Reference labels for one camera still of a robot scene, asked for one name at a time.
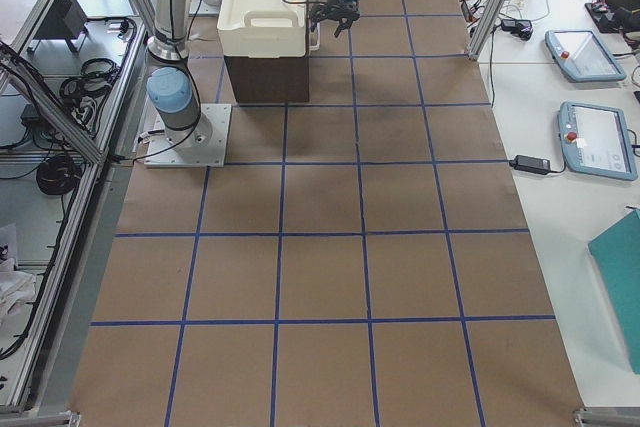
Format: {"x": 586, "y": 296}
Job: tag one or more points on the near blue teach pendant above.
{"x": 594, "y": 140}

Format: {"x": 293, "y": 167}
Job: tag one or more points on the blue teach pendant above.
{"x": 594, "y": 140}
{"x": 582, "y": 56}

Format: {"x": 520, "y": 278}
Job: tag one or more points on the white plastic tray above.
{"x": 263, "y": 28}

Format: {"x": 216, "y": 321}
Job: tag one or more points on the black power adapter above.
{"x": 534, "y": 165}

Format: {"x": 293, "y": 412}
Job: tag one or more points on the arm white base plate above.
{"x": 204, "y": 7}
{"x": 206, "y": 146}

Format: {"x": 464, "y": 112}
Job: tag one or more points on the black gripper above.
{"x": 344, "y": 14}

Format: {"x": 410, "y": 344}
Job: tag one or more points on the white crumpled cloth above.
{"x": 17, "y": 287}

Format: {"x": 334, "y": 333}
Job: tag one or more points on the dark wooden drawer cabinet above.
{"x": 269, "y": 80}

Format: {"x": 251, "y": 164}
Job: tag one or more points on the far blue teach pendant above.
{"x": 582, "y": 56}

